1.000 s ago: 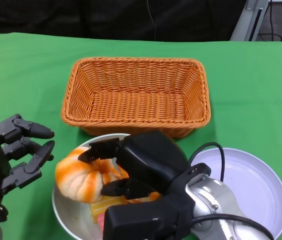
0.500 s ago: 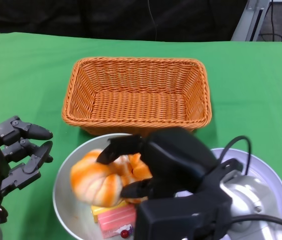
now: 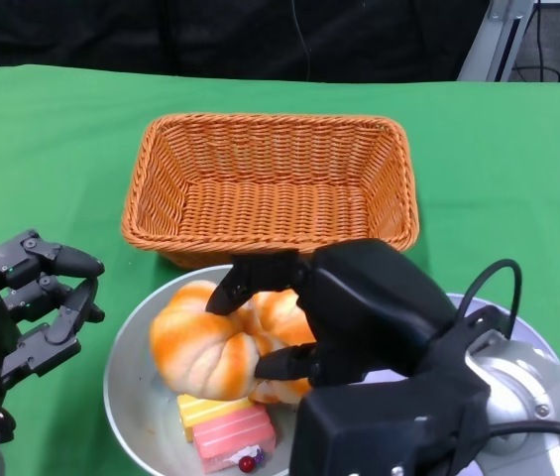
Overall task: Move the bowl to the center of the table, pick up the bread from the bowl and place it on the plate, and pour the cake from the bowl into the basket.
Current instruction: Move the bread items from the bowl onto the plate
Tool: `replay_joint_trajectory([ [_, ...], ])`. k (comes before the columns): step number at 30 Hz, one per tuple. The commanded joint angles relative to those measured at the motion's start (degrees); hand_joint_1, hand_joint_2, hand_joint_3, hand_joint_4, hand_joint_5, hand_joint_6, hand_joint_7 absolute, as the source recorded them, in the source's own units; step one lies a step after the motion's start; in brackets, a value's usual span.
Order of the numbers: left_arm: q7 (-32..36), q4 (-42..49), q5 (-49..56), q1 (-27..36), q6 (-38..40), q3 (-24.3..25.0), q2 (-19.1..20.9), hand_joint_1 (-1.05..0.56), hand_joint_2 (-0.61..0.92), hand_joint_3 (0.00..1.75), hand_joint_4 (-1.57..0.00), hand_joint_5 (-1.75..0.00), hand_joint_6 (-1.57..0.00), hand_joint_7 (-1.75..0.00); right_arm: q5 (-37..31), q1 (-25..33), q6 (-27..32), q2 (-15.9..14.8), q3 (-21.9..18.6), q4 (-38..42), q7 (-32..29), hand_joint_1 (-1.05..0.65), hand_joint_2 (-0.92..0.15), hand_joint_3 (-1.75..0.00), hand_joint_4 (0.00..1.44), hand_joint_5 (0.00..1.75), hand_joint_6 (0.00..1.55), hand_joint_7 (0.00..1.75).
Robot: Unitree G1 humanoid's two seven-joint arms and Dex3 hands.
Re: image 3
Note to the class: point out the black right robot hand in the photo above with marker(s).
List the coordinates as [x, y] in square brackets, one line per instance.
[369, 307]

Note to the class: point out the grey-green round bowl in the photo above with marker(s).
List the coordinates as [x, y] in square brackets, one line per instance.
[136, 396]

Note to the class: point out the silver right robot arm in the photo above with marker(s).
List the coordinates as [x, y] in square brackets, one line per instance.
[527, 392]

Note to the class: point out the pale lavender round plate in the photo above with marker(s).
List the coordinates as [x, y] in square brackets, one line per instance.
[460, 300]

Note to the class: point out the orange wicker basket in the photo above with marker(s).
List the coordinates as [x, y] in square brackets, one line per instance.
[269, 218]

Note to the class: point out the pink layered cake slice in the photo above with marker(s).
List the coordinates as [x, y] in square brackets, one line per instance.
[235, 436]

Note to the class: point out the yellow layered cake slice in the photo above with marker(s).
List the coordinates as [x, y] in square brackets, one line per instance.
[205, 409]

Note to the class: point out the green tablecloth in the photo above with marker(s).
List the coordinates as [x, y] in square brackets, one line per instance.
[482, 198]

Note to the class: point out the black backdrop cloth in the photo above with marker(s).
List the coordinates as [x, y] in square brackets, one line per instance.
[160, 35]

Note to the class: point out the grey metal frame post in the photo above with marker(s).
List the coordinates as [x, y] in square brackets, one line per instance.
[492, 44]

